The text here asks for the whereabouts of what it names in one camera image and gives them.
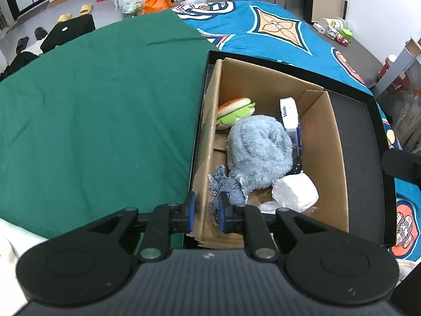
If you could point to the black shallow tray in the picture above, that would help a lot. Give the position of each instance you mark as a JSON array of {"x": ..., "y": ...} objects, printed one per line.
[{"x": 371, "y": 192}]

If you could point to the brown cardboard box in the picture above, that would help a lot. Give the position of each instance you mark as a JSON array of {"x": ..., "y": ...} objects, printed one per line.
[{"x": 322, "y": 150}]

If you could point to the white soft wad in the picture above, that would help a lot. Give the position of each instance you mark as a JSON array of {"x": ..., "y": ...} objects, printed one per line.
[{"x": 296, "y": 192}]

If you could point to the yellow slipper left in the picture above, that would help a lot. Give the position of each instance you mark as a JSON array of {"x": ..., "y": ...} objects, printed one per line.
[{"x": 64, "y": 18}]

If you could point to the hamburger plush toy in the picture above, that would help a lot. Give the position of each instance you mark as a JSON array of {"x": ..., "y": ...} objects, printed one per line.
[{"x": 232, "y": 111}]

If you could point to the grey mattress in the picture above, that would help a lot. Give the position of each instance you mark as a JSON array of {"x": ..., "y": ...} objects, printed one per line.
[{"x": 353, "y": 64}]

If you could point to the yellow slipper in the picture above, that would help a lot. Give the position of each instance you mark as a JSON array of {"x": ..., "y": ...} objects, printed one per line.
[
  {"x": 86, "y": 9},
  {"x": 64, "y": 18}
]

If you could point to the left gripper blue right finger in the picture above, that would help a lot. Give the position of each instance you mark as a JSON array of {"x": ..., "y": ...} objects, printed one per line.
[{"x": 247, "y": 221}]

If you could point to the black laptop bag floor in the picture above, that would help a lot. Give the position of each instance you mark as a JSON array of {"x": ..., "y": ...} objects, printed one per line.
[{"x": 67, "y": 31}]

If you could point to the white grey side table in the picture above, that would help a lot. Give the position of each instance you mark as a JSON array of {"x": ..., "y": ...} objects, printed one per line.
[{"x": 406, "y": 57}]

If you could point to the yellow slipper right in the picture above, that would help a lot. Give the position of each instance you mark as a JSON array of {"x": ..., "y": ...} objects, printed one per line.
[{"x": 86, "y": 9}]

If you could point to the green cup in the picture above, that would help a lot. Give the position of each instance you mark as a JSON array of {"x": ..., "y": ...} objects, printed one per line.
[{"x": 346, "y": 33}]

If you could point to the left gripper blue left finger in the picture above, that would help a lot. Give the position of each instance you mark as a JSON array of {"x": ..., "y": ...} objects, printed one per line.
[{"x": 165, "y": 220}]

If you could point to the blue denim fish toy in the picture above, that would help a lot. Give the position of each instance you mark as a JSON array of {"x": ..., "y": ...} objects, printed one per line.
[{"x": 220, "y": 182}]

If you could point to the tissue pack white purple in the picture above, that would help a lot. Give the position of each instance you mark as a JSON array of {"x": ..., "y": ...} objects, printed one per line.
[{"x": 290, "y": 120}]

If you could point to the light blue fluffy towel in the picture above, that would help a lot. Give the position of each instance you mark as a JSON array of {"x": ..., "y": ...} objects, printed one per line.
[{"x": 259, "y": 151}]

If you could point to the green cloth sheet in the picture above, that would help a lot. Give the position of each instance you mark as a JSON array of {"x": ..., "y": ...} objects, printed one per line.
[{"x": 104, "y": 122}]

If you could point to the blue patterned blanket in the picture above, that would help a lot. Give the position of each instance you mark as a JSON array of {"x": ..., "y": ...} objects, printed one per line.
[{"x": 265, "y": 30}]

